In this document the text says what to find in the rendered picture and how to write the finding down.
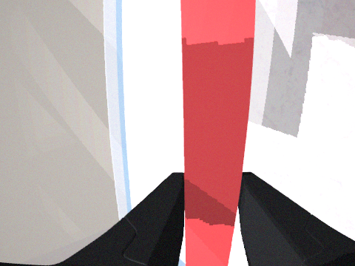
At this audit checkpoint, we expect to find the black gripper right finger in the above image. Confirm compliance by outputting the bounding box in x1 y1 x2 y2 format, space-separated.
237 171 355 266

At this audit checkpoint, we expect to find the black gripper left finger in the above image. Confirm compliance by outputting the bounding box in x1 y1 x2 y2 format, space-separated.
47 171 184 266

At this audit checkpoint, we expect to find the red rectangular lid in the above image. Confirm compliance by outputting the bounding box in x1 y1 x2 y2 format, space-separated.
180 0 255 266

